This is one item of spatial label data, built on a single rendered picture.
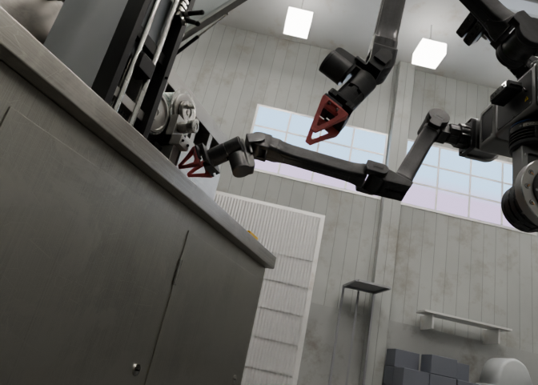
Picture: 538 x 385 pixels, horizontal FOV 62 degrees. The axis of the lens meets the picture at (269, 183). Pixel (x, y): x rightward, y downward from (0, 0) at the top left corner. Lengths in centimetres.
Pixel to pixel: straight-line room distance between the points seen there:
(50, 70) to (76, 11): 74
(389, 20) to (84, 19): 79
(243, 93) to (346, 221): 310
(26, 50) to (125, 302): 46
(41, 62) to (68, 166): 16
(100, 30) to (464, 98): 903
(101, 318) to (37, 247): 19
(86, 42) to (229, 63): 783
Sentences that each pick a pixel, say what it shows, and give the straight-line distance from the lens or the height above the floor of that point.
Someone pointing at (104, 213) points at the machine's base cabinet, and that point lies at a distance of 79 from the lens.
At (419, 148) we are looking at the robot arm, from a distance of 154.
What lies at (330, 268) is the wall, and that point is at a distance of 766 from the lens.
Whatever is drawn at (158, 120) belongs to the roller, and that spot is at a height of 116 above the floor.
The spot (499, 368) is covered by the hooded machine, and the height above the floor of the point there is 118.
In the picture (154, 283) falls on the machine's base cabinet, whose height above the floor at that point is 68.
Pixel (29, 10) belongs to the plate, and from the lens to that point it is 150.
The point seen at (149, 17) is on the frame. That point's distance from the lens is 115.
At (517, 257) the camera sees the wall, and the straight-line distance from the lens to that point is 908.
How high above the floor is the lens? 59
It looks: 21 degrees up
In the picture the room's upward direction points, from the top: 13 degrees clockwise
